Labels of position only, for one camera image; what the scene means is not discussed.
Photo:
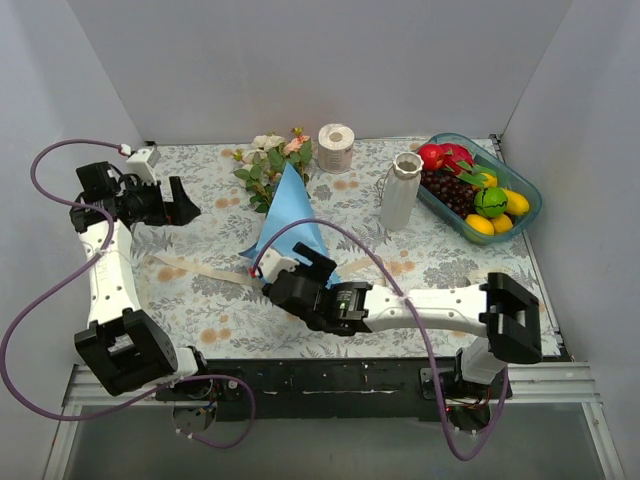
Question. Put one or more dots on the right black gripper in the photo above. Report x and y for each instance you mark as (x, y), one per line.
(305, 270)

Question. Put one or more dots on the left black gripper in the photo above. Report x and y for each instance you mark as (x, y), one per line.
(169, 201)

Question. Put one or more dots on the blue wrapping paper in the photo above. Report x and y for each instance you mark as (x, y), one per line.
(290, 204)

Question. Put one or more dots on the beige ribbon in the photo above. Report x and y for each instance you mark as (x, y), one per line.
(208, 271)

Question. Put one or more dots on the white rose flower stem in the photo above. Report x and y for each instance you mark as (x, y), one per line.
(265, 142)

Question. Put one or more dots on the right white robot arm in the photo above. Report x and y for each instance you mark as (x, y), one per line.
(500, 313)

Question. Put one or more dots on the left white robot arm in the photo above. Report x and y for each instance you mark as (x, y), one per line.
(122, 345)

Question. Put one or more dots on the white ribbed ceramic vase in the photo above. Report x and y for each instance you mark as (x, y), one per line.
(400, 191)

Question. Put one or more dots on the floral patterned tablecloth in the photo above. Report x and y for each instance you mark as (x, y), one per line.
(226, 320)

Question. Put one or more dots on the pink bud flower stem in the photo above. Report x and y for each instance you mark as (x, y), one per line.
(256, 164)

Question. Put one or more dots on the pink rose flower stem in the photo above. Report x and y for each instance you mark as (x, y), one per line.
(262, 192)

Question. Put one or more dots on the peach rose flower stem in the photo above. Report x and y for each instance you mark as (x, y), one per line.
(298, 152)

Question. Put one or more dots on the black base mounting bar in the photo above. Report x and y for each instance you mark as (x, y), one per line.
(312, 389)

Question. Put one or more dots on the toilet paper roll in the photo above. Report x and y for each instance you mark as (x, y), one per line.
(335, 148)

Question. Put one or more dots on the purple grape bunch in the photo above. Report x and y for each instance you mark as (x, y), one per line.
(454, 193)

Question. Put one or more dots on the red apple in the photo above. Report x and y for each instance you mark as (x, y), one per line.
(432, 156)

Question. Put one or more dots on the yellow lemon front left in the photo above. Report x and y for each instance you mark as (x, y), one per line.
(480, 224)

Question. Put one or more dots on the yellow lemon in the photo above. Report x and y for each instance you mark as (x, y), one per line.
(501, 224)
(517, 204)
(480, 224)

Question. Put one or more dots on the pink dragon fruit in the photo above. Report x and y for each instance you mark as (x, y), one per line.
(456, 159)

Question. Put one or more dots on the green round fruit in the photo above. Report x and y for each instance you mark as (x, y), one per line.
(491, 202)

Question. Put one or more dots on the yellow lemon front right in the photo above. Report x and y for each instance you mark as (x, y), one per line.
(501, 224)

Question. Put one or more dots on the yellow fruit under leaves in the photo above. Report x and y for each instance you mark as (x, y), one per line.
(485, 180)

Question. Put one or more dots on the teal plastic fruit container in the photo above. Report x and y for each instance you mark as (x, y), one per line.
(506, 176)

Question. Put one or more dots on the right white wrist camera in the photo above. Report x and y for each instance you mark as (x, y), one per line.
(271, 264)

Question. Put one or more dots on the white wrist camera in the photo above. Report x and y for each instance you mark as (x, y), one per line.
(271, 264)
(142, 163)

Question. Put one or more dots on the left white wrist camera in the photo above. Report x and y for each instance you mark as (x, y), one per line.
(142, 163)

